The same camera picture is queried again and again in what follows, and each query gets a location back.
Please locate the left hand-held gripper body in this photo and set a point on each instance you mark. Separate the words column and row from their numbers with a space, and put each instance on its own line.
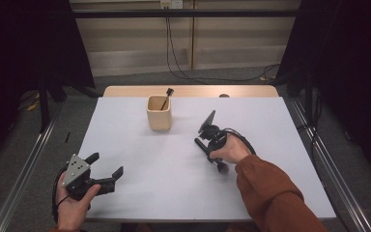
column 74, row 170

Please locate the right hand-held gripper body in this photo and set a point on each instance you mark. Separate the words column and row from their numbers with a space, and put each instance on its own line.
column 214, row 132

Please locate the beige square cup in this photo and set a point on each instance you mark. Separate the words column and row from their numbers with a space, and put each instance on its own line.
column 158, row 116

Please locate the thin black makeup brush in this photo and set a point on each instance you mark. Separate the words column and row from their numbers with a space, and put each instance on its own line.
column 166, row 96

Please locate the person's right hand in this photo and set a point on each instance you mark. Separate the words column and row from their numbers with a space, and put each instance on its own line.
column 233, row 150

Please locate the person's left hand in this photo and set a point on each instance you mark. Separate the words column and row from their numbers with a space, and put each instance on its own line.
column 74, row 209

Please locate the small black stick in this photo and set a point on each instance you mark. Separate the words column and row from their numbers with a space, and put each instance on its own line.
column 67, row 137

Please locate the white table mat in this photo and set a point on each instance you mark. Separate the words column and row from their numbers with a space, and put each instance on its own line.
column 161, row 187

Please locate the black metal stand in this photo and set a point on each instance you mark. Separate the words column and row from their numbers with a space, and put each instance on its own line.
column 44, row 106
column 309, row 96

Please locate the yellow floor scrap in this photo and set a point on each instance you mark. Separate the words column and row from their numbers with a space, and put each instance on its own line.
column 32, row 106

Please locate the black horizontal bar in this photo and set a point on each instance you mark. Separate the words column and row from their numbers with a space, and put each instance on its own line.
column 186, row 13

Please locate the dark curtain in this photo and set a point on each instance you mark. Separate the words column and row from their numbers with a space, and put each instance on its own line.
column 19, row 48
column 351, row 64

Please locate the aluminium rail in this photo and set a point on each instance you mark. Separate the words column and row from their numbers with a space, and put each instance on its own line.
column 22, row 180
column 335, row 180

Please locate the white wall socket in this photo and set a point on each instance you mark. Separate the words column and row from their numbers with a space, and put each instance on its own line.
column 171, row 4

